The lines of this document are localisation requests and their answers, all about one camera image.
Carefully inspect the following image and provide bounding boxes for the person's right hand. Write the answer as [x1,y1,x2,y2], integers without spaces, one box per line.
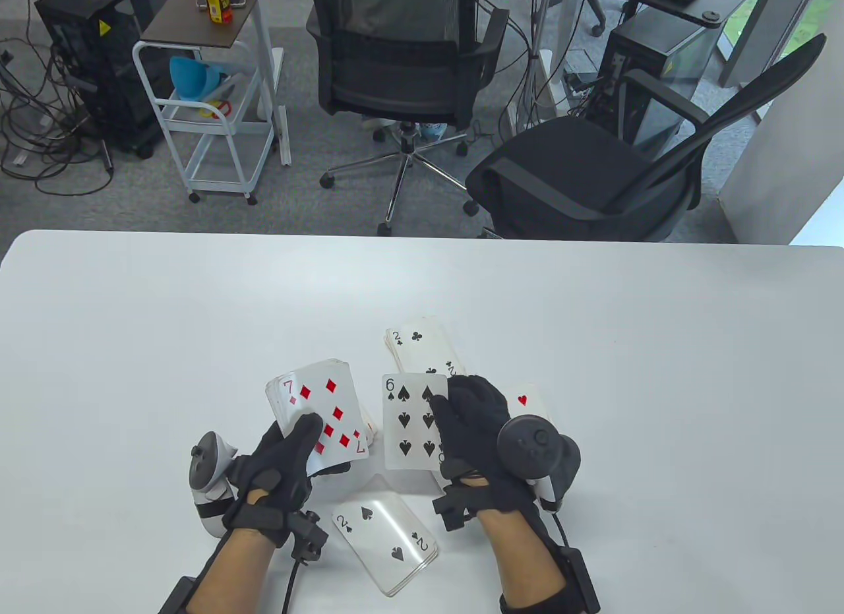
[430,375,549,532]

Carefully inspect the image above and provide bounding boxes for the person's left hand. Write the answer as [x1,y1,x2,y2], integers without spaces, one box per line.
[223,413,351,549]

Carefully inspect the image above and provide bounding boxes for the black spades playing card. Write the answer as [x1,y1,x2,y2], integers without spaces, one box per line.
[382,373,450,473]

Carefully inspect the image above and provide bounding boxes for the pile of face-up hearts cards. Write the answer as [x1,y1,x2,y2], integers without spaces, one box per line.
[504,384,561,425]

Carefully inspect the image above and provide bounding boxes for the stack of red-backed playing cards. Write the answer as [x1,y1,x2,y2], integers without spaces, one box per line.
[266,359,370,476]

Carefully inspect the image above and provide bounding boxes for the pile of face-up clubs cards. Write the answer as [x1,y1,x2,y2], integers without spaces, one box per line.
[384,317,466,377]

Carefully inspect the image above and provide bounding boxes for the pile of face-up spades cards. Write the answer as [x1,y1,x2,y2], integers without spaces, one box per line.
[331,476,439,597]

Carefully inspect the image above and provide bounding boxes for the person's right forearm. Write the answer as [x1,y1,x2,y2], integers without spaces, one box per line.
[476,508,569,614]

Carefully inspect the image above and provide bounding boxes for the person's left forearm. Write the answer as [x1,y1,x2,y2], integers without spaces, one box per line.
[187,528,278,614]

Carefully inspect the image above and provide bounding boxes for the grey left hand controller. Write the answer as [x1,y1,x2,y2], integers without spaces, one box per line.
[189,431,239,537]

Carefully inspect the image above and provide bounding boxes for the black padded office chair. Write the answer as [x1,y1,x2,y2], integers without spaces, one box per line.
[465,34,828,242]

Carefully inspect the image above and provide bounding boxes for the black mesh back office chair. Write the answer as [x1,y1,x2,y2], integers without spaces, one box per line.
[305,0,512,237]

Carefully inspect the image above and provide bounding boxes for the blue plastic bowl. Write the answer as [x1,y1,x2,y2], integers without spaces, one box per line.
[169,55,233,104]

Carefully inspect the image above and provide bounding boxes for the black chair base with casters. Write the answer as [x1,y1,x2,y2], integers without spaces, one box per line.
[584,0,640,38]

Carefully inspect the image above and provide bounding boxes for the black computer tower yellow sticker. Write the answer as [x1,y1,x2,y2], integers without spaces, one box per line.
[34,0,180,158]

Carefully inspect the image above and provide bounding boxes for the black glass side computer tower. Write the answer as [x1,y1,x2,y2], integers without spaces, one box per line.
[584,11,724,161]

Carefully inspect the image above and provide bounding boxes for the brown top white side table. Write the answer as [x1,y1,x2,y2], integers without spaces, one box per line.
[140,0,292,168]

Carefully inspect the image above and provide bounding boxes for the dark office desk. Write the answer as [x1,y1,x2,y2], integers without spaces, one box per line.
[584,0,750,26]

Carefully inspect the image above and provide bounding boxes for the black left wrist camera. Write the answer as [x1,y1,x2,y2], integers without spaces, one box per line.
[287,510,329,563]

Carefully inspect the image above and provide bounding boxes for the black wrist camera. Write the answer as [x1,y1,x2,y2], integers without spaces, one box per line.
[287,510,329,563]
[432,485,480,534]

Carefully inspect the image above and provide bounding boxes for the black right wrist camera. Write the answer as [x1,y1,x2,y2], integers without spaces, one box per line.
[432,485,480,534]

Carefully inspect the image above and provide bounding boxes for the black left glove cable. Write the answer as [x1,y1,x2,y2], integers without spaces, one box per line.
[280,560,302,614]

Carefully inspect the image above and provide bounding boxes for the black glove cable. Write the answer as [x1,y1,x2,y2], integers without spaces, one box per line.
[280,560,302,614]
[547,512,573,552]

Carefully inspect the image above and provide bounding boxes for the black right glove cable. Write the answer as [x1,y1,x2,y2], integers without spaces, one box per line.
[547,512,573,552]

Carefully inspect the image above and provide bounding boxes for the black left forearm strap pack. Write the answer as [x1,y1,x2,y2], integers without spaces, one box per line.
[158,576,198,614]

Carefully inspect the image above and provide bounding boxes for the black forearm strap pack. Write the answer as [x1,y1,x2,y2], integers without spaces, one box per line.
[499,548,601,614]
[158,576,198,614]

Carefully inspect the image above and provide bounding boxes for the black right forearm strap pack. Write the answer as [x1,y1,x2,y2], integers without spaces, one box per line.
[499,548,601,614]

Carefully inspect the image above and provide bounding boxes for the white wire rolling cart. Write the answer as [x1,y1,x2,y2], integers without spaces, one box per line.
[132,40,276,206]

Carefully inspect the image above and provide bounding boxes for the tangle of black floor cables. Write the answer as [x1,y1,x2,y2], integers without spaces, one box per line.
[0,37,118,196]

